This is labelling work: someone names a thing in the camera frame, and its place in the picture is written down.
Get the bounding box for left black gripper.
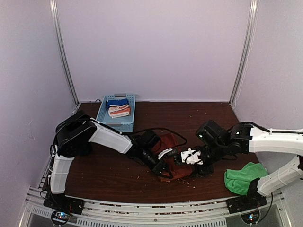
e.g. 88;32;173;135
139;148;173;180

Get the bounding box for dark red towel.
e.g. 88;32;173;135
152;133;193;182

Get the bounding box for green microfiber towel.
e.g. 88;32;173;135
224;162;268;195

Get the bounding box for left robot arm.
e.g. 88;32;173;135
47;110;173;210

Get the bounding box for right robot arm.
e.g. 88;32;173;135
185;120;303;209

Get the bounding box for light blue plastic basket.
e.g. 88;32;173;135
96;94;136;132

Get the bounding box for orange white rolled towel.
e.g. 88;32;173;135
108;105;131;118

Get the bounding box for blue rolled towel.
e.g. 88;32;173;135
106;98;129;109

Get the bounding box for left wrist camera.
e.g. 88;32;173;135
142;130;176;160

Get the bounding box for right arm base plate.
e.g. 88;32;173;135
226;196;267;214

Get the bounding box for aluminium front rail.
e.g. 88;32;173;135
17;187;294;227

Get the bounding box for right aluminium post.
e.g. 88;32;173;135
229;0;259;108

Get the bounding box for aluminium post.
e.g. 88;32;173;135
49;0;79;105
229;0;259;108

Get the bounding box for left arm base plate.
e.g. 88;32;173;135
43;196;85;215

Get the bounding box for left aluminium post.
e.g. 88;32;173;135
49;0;79;105

